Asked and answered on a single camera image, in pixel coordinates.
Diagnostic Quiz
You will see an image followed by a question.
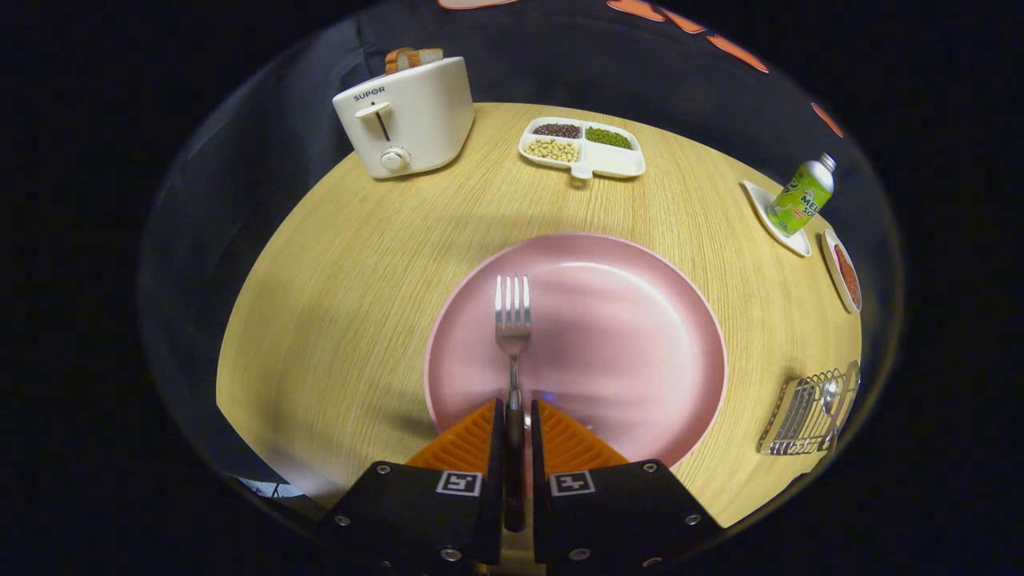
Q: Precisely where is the metal wire basket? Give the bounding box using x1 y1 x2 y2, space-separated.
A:
757 360 862 457

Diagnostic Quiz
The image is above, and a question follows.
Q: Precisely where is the pink plate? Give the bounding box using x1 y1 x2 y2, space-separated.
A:
423 233 728 470

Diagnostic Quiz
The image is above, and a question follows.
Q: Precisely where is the large metal spoon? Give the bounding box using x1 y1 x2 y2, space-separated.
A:
818 376 842 453

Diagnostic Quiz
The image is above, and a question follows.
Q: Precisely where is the white toaster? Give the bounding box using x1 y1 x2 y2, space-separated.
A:
332 56 476 179

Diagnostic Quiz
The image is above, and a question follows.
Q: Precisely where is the wooden handled metal fork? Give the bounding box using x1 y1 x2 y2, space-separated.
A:
494 275 533 533

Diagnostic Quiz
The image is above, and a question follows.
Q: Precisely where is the green drink bottle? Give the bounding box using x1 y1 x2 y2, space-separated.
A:
766 153 838 238

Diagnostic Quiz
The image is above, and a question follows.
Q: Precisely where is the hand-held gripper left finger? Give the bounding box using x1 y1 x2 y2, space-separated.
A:
320 398 506 576

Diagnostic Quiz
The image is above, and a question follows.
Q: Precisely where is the red meat piece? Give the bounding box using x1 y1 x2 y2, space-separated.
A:
834 244 860 305

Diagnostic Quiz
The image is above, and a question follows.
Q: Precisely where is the white square coaster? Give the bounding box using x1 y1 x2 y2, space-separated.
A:
741 179 813 258

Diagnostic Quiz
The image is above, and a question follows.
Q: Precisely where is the white divided dish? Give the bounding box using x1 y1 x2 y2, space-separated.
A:
518 117 646 180

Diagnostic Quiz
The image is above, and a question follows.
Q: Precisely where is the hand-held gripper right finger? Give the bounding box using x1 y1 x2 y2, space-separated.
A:
530 398 725 573

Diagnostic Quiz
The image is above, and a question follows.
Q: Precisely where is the white oval dish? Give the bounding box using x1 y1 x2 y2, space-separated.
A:
822 229 863 314

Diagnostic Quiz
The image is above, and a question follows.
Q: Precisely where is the pile of yellow soybeans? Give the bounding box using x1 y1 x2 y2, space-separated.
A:
526 138 580 164

